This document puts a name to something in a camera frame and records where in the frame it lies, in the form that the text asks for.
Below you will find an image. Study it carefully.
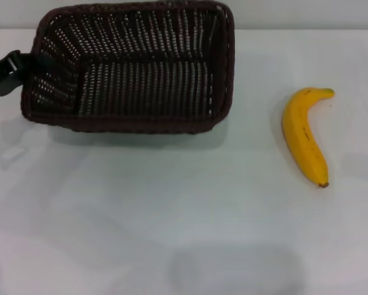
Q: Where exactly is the yellow banana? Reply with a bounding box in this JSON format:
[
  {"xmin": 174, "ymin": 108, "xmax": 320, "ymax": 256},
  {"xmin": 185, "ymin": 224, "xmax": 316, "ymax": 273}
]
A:
[{"xmin": 281, "ymin": 87, "xmax": 335, "ymax": 189}]

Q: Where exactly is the black woven plastic basket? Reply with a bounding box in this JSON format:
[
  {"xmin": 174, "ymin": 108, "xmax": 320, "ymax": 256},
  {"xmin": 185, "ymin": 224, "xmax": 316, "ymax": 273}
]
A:
[{"xmin": 20, "ymin": 0, "xmax": 236, "ymax": 135}]

